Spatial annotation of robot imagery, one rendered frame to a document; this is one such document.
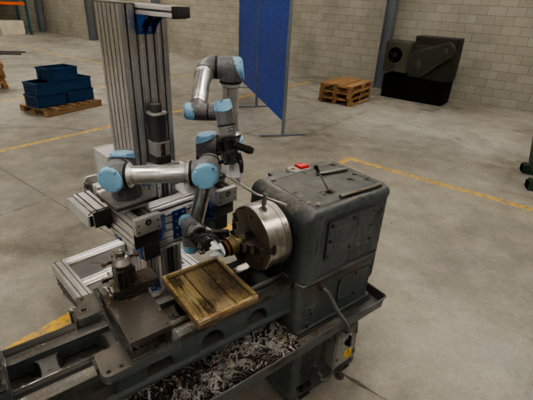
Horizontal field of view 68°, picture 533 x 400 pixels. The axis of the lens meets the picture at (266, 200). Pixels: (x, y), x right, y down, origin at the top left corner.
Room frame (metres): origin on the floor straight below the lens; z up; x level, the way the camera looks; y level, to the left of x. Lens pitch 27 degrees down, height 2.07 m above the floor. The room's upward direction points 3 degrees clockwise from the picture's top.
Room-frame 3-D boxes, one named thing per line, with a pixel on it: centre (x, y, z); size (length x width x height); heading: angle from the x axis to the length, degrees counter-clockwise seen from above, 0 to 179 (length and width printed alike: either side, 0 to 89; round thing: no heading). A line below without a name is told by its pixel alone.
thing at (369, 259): (1.84, -0.27, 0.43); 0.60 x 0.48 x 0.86; 128
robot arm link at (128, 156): (1.76, 0.70, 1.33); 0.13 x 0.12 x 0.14; 2
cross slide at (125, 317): (1.21, 0.52, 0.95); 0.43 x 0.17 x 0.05; 38
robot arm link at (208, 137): (2.12, 0.35, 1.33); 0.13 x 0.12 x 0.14; 93
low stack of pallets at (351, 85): (9.72, -1.77, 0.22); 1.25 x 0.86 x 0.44; 147
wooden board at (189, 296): (1.41, 0.24, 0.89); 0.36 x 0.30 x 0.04; 38
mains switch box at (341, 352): (1.62, -0.45, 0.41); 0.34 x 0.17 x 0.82; 128
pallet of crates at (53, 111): (7.63, 4.09, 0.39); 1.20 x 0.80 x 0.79; 152
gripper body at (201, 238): (1.52, 0.28, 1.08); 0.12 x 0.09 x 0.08; 38
